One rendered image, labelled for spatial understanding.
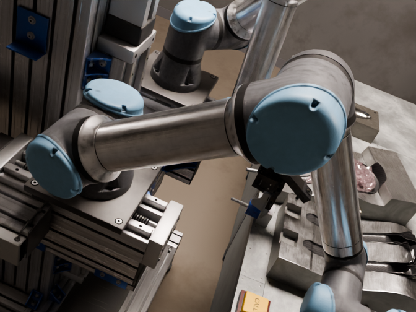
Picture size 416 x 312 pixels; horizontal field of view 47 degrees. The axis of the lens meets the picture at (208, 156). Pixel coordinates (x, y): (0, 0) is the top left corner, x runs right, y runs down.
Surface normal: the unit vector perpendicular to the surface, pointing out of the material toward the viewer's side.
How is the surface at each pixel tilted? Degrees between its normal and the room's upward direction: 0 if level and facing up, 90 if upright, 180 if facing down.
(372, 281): 28
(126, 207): 0
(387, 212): 90
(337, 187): 79
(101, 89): 7
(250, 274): 0
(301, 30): 90
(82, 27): 90
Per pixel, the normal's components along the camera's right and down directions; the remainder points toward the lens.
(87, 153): 0.30, 0.09
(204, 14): 0.18, -0.70
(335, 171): -0.07, 0.50
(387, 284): -0.14, -0.81
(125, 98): 0.33, -0.79
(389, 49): -0.29, 0.55
